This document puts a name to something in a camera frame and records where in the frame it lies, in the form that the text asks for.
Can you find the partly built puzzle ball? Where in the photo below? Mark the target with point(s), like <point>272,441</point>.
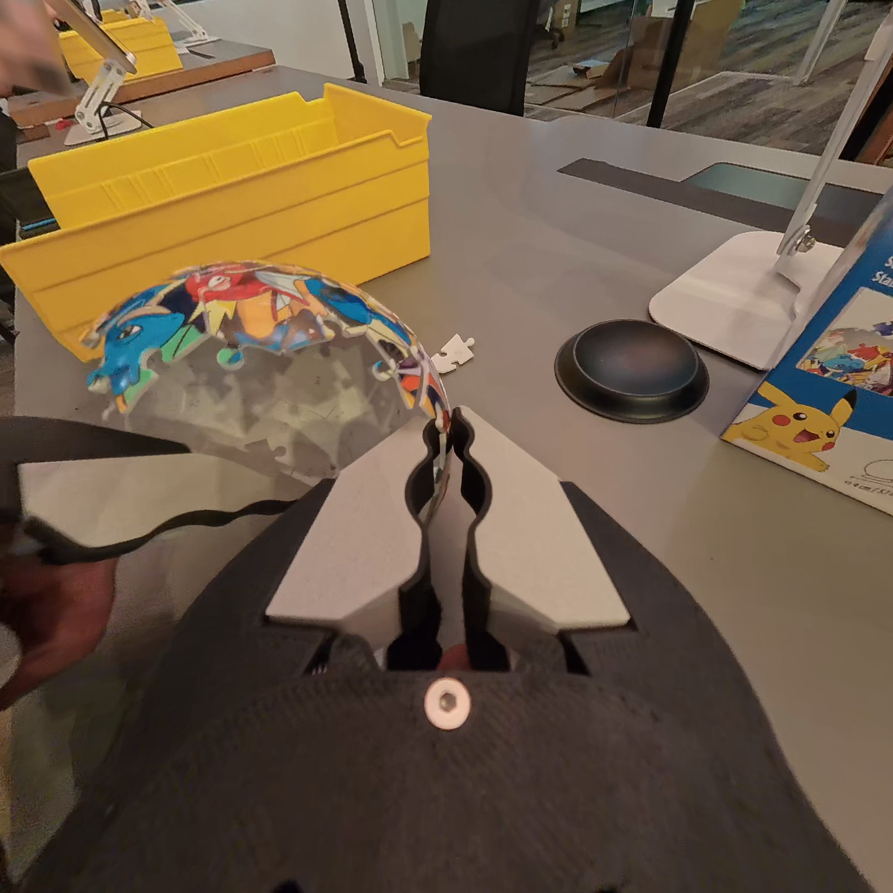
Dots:
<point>244,314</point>

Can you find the cardboard box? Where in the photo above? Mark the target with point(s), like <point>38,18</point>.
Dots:
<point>670,49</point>

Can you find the grey table with brown edge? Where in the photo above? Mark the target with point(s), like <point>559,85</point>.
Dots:
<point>209,59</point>

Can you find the black round puzzle stand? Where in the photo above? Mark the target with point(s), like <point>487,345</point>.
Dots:
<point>631,370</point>

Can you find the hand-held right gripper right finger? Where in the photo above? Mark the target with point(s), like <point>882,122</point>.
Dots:
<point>544,558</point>

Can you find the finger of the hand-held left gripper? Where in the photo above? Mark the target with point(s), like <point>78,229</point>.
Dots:
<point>139,488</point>

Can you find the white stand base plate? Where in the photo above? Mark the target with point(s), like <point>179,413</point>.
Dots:
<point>725,293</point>

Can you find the blue puzzle box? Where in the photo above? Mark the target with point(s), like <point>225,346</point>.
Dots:
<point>823,404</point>

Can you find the joined white puzzle piece pair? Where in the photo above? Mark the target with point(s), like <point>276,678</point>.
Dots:
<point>453,352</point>

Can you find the yellow plastic bin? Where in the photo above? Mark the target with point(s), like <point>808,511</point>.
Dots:
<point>244,209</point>
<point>125,49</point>

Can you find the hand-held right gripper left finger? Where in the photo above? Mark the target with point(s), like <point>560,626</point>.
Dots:
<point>349,558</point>

